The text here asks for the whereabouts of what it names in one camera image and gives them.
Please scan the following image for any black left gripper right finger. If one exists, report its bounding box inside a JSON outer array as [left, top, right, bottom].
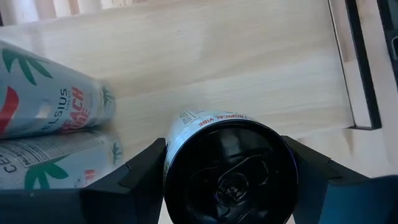
[[281, 135, 398, 224]]

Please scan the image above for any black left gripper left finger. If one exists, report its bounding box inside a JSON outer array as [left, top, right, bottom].
[[0, 138, 167, 224]]

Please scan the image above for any white Celsius can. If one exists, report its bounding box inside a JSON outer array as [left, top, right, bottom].
[[0, 130, 124, 190], [0, 40, 116, 139], [162, 108, 299, 224]]

